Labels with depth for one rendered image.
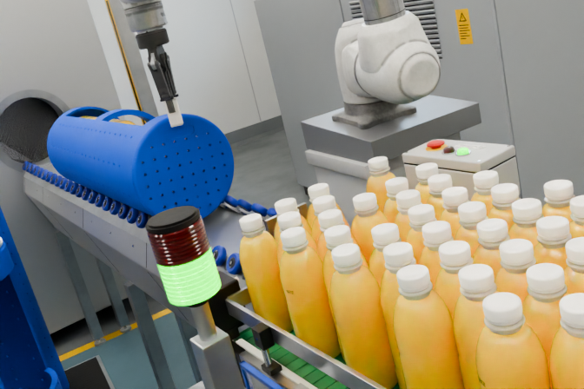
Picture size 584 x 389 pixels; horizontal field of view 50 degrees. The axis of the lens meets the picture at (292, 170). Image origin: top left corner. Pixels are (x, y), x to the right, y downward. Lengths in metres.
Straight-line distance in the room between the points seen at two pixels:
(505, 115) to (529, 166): 0.26
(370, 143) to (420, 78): 0.21
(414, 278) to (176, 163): 0.97
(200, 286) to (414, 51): 0.91
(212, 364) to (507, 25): 2.14
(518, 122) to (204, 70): 4.39
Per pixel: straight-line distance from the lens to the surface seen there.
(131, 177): 1.60
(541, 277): 0.74
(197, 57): 6.62
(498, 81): 2.70
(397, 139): 1.63
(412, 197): 1.02
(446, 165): 1.23
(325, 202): 1.07
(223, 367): 0.80
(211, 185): 1.68
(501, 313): 0.69
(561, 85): 2.94
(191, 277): 0.73
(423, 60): 1.49
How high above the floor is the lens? 1.47
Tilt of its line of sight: 16 degrees down
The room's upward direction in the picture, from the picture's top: 14 degrees counter-clockwise
